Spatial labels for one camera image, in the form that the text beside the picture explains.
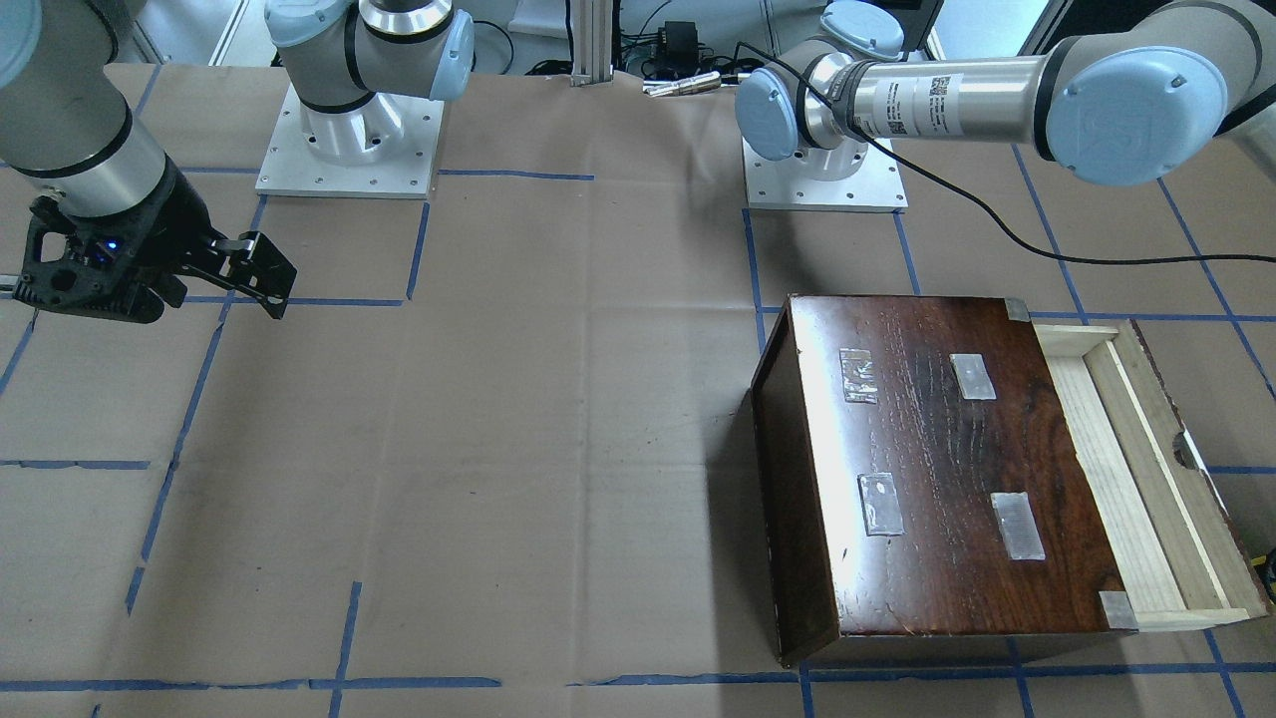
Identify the dark wooden drawer cabinet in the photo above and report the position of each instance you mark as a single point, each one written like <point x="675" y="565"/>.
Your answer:
<point x="924" y="501"/>

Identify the black power adapter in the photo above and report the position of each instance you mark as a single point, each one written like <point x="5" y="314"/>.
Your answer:
<point x="678" y="42"/>

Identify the light wooden drawer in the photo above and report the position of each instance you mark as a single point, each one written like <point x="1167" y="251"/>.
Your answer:
<point x="1180" y="560"/>

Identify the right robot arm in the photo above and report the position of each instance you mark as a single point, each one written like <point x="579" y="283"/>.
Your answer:
<point x="70" y="131"/>

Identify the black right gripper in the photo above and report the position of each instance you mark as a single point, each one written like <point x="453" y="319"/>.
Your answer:
<point x="171" y="225"/>

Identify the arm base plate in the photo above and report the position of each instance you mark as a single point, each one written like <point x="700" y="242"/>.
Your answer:
<point x="387" y="149"/>
<point x="853" y="178"/>

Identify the aluminium frame post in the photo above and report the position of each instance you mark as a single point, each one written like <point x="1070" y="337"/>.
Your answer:
<point x="593" y="36"/>

